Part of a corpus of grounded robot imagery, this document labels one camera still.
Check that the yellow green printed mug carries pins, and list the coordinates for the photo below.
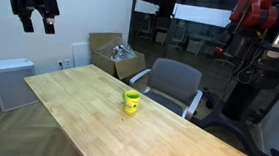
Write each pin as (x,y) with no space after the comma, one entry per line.
(131,104)

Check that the white wall outlet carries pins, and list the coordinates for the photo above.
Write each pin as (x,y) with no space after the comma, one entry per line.
(60,64)
(67,63)

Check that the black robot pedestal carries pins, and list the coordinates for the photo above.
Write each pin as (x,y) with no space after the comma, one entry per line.
(241,106)

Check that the white wall panel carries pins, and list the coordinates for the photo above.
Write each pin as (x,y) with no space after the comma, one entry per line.
(80,54)

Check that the red robot arm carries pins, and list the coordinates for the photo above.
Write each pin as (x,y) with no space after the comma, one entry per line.
(256,12)

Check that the clear plastic wrap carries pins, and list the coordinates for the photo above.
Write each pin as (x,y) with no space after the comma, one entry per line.
(121,51)

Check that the grey white office chair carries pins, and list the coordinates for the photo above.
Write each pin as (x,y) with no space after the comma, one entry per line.
(174,82)

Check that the office chair behind glass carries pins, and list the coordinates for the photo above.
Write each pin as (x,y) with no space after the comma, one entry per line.
(146,26)
(177,37)

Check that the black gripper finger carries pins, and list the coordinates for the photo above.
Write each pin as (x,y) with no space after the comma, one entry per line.
(27,24)
(49,26)

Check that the open cardboard box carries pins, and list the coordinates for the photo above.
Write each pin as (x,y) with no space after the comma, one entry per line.
(114,61)

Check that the white air purifier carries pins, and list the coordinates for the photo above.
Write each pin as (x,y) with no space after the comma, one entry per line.
(10,84)

